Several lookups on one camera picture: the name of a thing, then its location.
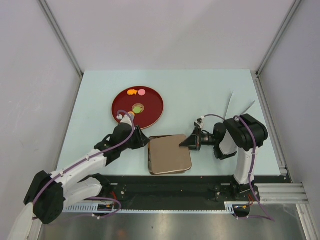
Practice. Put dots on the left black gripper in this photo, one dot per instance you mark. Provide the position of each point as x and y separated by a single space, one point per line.
141 140

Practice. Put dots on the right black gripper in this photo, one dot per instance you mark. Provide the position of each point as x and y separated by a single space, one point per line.
194 142

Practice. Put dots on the gold tin lid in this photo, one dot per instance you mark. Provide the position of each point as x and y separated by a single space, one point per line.
170 153

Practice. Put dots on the round red plate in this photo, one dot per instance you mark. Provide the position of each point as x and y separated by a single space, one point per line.
151 104

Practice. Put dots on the metal tongs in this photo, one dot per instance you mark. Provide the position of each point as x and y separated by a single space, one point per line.
233 107

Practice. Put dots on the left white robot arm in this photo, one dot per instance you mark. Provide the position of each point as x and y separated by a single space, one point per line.
50 193

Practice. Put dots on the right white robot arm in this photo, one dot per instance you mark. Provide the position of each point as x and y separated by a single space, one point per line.
240 136

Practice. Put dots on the green round cookie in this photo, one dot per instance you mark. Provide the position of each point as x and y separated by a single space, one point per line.
137 109

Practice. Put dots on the gold square cookie tin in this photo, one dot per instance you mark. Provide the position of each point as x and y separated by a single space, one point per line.
149 162

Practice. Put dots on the orange fish cookie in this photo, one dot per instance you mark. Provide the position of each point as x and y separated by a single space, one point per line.
132 92

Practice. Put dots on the pink round cookie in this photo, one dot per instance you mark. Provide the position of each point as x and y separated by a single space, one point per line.
141 92

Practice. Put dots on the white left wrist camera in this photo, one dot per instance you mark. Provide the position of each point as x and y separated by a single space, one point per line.
126 118

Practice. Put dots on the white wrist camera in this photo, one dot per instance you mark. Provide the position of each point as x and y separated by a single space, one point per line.
199 123
126 118

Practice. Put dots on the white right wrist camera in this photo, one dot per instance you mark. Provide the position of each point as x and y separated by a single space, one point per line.
199 123

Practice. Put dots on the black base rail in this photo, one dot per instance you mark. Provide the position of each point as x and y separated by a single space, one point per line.
179 193

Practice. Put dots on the white cable duct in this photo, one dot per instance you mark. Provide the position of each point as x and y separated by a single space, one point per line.
92 207

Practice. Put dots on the left aluminium frame post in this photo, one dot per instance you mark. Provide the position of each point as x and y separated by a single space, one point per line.
49 15

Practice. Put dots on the aluminium frame post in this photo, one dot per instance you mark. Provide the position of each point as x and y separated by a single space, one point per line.
49 15
279 35

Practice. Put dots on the right aluminium frame post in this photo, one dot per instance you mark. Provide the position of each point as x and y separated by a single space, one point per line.
279 35

